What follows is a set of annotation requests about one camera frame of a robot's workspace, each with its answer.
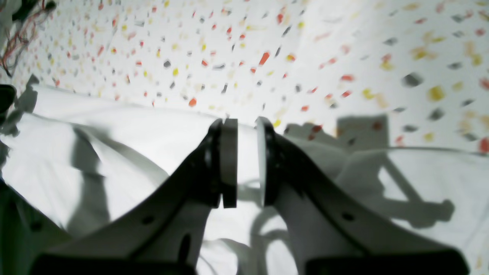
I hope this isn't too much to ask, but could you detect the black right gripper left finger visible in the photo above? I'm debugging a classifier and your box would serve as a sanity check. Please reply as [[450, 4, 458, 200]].
[[30, 119, 238, 275]]

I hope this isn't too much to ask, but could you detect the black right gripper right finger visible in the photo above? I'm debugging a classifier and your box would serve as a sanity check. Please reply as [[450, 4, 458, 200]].
[[256, 117, 469, 275]]

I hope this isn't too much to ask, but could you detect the white T-shirt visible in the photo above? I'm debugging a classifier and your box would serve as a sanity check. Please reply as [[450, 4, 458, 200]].
[[1, 85, 488, 275]]

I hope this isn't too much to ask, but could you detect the terrazzo pattern table cloth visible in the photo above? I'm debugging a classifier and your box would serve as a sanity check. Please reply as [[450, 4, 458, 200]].
[[1, 0, 488, 155]]

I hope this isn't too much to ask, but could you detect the red black wire bundle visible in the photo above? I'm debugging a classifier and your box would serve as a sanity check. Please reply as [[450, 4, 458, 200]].
[[0, 0, 58, 77]]

